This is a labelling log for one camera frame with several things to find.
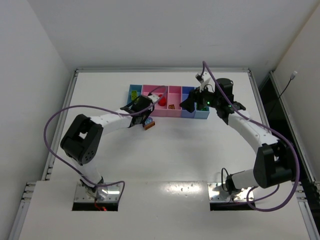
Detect purple flower lego piece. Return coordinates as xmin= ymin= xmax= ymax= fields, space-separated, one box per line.
xmin=144 ymin=117 xmax=153 ymax=125

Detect red round lego piece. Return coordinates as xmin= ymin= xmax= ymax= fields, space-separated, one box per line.
xmin=157 ymin=94 xmax=167 ymax=107

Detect lime long lego brick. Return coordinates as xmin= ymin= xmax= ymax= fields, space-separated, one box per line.
xmin=130 ymin=90 xmax=138 ymax=101

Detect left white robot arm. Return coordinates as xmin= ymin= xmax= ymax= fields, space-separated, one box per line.
xmin=60 ymin=93 xmax=160 ymax=193

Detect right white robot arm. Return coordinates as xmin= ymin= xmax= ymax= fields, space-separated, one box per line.
xmin=180 ymin=75 xmax=298 ymax=194

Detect periwinkle blue bin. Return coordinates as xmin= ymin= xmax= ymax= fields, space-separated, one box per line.
xmin=181 ymin=86 xmax=196 ymax=119

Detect right light blue bin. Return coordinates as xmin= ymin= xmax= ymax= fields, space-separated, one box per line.
xmin=194 ymin=106 xmax=210 ymax=120

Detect light blue bin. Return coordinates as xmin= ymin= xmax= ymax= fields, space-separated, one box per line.
xmin=194 ymin=106 xmax=210 ymax=120
xmin=126 ymin=84 xmax=143 ymax=105

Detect pink divided tray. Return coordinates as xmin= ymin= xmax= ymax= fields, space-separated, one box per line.
xmin=141 ymin=84 xmax=182 ymax=118

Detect left light blue bin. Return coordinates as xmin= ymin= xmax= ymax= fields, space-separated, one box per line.
xmin=126 ymin=84 xmax=143 ymax=105

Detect white front board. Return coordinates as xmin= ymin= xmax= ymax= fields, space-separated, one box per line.
xmin=19 ymin=180 xmax=309 ymax=240

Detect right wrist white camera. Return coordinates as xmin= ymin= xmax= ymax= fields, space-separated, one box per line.
xmin=195 ymin=71 xmax=211 ymax=92

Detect wrist white camera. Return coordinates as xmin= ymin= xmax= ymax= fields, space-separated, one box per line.
xmin=195 ymin=71 xmax=211 ymax=92
xmin=147 ymin=93 xmax=160 ymax=105

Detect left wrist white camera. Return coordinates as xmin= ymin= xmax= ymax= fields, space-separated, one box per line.
xmin=147 ymin=93 xmax=160 ymax=105

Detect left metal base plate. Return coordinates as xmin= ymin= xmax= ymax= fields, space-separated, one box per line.
xmin=73 ymin=182 xmax=122 ymax=204

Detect metal base plate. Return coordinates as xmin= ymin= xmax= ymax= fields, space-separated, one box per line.
xmin=73 ymin=182 xmax=122 ymax=204
xmin=207 ymin=182 xmax=252 ymax=204

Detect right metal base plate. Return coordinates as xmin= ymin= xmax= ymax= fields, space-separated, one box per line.
xmin=207 ymin=182 xmax=252 ymax=204

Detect black wall cable with plug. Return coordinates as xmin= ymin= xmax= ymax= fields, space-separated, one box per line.
xmin=273 ymin=70 xmax=298 ymax=101

